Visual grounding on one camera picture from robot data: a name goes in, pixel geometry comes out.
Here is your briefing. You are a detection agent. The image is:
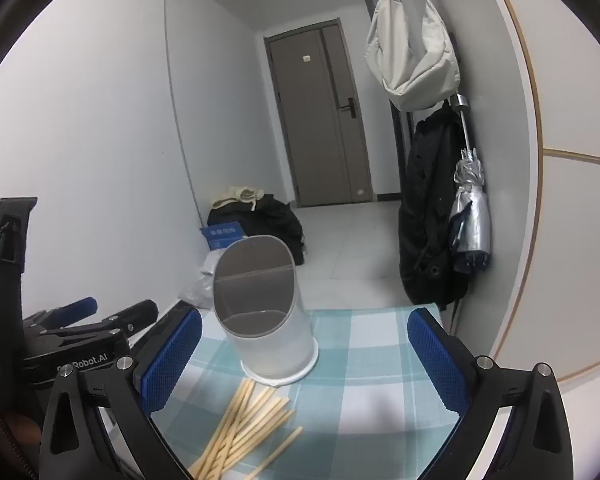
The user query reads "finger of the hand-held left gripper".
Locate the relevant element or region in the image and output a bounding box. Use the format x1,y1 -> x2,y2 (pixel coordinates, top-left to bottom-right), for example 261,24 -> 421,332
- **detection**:
30,297 -> 99,334
55,300 -> 160,337

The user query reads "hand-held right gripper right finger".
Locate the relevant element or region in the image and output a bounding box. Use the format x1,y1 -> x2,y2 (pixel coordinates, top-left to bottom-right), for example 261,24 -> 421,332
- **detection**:
407,307 -> 574,480

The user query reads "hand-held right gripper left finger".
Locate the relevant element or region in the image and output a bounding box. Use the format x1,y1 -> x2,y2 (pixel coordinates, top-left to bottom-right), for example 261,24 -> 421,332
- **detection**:
39,306 -> 203,480

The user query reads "pile of wooden chopsticks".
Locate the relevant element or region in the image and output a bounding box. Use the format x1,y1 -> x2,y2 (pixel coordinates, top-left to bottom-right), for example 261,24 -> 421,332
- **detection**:
187,379 -> 305,480

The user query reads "translucent white utensil holder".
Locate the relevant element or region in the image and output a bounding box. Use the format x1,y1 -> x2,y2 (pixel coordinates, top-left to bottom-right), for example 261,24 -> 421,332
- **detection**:
212,234 -> 320,387

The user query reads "person's left forearm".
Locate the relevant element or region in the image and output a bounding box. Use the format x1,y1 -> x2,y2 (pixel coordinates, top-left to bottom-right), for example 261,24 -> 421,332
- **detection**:
0,402 -> 43,480

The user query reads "white plastic bag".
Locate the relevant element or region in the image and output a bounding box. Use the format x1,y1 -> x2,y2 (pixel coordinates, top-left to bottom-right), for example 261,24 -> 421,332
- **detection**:
177,247 -> 221,311

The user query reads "teal checkered tablecloth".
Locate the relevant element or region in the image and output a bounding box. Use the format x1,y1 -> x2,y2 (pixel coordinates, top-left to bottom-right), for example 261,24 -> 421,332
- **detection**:
97,304 -> 473,480

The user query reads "blue cardboard box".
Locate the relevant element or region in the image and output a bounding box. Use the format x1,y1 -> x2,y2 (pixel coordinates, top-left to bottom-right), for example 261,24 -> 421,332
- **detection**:
200,221 -> 245,251

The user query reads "silver folded umbrella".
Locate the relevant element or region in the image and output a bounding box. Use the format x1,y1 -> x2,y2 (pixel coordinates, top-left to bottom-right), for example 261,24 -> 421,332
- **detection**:
449,92 -> 493,276

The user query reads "beige cloth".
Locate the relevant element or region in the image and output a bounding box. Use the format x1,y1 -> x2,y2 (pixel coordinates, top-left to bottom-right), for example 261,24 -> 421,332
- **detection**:
211,185 -> 266,211

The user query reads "black hanging coat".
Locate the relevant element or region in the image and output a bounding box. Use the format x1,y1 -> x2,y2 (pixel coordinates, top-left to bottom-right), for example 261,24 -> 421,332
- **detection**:
399,105 -> 473,311

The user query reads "black bag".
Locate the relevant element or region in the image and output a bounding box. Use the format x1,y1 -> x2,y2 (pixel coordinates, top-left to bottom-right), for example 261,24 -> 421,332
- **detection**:
207,194 -> 306,266

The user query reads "white panel with gold trim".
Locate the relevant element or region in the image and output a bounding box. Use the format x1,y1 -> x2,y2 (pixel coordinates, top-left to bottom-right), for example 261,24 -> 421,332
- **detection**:
480,0 -> 600,411

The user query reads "grey-brown door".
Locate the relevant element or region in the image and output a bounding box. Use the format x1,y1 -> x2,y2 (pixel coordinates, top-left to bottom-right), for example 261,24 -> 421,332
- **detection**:
264,18 -> 373,208

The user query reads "white hanging bag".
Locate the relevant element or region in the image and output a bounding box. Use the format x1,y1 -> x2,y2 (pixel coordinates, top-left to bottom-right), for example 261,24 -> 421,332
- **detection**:
364,0 -> 462,111

